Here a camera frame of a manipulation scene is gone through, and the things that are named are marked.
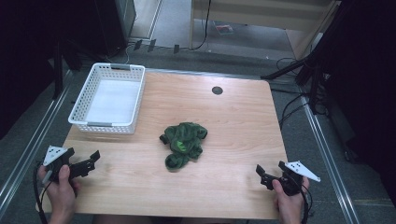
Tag white plastic basket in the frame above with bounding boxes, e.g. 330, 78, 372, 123
67, 62, 147, 135

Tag light wooden cabinet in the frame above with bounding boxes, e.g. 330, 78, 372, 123
188, 0, 342, 61

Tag person's left hand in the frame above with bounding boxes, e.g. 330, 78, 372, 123
37, 164, 82, 217

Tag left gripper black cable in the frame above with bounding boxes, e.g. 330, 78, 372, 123
33, 161, 53, 224

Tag red flat packet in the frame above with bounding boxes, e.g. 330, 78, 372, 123
214, 21, 235, 36

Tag black floor cables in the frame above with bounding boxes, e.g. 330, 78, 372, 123
276, 56, 328, 130

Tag black tripod stand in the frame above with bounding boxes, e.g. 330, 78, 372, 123
261, 0, 359, 117

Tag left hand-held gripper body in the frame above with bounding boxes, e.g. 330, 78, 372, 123
42, 145, 76, 183

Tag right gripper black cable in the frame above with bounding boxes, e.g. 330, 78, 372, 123
299, 183, 314, 224

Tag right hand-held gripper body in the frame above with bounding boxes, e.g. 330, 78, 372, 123
277, 160, 321, 197

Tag black hanging cable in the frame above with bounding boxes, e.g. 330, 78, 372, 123
188, 0, 213, 51

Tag black upright stand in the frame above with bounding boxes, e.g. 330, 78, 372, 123
51, 38, 65, 101

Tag green crumpled cloth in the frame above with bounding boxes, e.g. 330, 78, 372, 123
159, 121, 209, 172

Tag dark cabinet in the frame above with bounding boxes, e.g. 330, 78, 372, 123
92, 0, 138, 58

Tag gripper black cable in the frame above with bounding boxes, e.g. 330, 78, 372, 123
299, 183, 314, 224
33, 161, 53, 224

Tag person's right hand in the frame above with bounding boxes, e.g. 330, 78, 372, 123
272, 176, 311, 218

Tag metal floor rail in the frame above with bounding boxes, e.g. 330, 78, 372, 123
0, 70, 76, 217
301, 99, 361, 224

